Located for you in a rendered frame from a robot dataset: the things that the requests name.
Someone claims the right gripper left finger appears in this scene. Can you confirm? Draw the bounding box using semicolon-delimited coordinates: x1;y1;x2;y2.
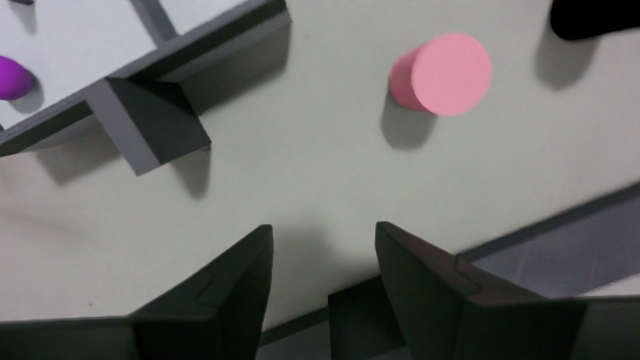
0;224;274;360

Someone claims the pink cylinder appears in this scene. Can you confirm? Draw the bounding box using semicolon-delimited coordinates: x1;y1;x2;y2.
391;36;493;117

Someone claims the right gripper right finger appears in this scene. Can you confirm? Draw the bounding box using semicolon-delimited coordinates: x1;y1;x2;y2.
374;221;640;360

